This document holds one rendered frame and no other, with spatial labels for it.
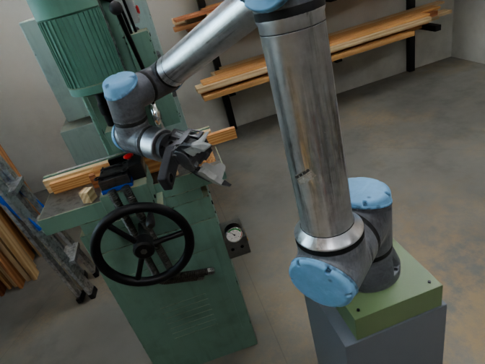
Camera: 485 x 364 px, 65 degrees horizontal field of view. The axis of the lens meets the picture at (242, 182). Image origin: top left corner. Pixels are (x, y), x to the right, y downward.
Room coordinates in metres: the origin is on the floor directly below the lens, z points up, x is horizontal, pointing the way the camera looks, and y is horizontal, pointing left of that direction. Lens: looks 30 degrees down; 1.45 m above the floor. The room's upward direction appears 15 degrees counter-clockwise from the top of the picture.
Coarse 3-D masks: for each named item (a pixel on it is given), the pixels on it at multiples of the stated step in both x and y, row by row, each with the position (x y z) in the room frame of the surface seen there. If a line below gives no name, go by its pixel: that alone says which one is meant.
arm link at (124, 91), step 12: (120, 72) 1.04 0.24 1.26; (132, 72) 1.02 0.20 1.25; (108, 84) 0.98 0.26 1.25; (120, 84) 0.97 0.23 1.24; (132, 84) 0.98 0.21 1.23; (144, 84) 1.02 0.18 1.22; (108, 96) 0.98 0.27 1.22; (120, 96) 0.96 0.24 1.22; (132, 96) 0.98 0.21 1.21; (144, 96) 1.00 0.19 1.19; (120, 108) 0.97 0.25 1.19; (132, 108) 0.97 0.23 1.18; (144, 108) 1.01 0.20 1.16; (120, 120) 0.97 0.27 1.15; (132, 120) 0.97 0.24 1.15; (144, 120) 1.00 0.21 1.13
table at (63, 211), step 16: (176, 176) 1.08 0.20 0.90; (192, 176) 1.07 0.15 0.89; (224, 176) 1.08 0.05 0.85; (64, 192) 1.18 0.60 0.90; (96, 192) 1.12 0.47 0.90; (160, 192) 1.06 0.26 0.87; (176, 192) 1.07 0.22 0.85; (48, 208) 1.09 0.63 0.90; (64, 208) 1.06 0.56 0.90; (80, 208) 1.04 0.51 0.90; (96, 208) 1.04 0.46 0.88; (48, 224) 1.03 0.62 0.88; (64, 224) 1.03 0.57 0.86; (80, 224) 1.04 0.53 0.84; (112, 224) 0.95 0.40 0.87
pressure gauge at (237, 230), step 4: (232, 224) 1.04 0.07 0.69; (236, 224) 1.04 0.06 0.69; (228, 228) 1.02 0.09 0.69; (232, 228) 1.02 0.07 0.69; (236, 228) 1.02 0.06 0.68; (240, 228) 1.02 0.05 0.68; (224, 232) 1.03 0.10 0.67; (228, 232) 1.02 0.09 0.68; (232, 232) 1.02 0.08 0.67; (236, 232) 1.02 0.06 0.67; (240, 232) 1.02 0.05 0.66; (228, 236) 1.02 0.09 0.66; (232, 236) 1.02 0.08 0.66; (236, 236) 1.02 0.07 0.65; (240, 236) 1.02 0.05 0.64; (228, 240) 1.01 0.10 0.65; (232, 240) 1.02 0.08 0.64; (236, 240) 1.02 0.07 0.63
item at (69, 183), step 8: (232, 128) 1.25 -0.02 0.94; (208, 136) 1.24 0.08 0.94; (216, 136) 1.24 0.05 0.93; (224, 136) 1.24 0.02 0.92; (232, 136) 1.24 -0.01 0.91; (72, 176) 1.20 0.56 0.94; (80, 176) 1.19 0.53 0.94; (88, 176) 1.20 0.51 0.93; (56, 184) 1.19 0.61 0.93; (64, 184) 1.19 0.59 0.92; (72, 184) 1.19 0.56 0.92; (80, 184) 1.19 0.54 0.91; (56, 192) 1.18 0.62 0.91
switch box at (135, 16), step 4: (116, 0) 1.50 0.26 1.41; (120, 0) 1.50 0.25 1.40; (128, 0) 1.50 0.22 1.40; (132, 0) 1.51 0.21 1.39; (128, 4) 1.50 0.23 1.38; (132, 4) 1.51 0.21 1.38; (124, 8) 1.50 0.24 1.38; (128, 8) 1.50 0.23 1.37; (132, 8) 1.50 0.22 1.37; (132, 12) 1.50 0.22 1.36; (136, 12) 1.51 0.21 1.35; (132, 16) 1.50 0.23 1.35; (136, 16) 1.51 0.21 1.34; (124, 20) 1.50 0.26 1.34; (128, 20) 1.50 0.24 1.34; (136, 20) 1.50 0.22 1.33
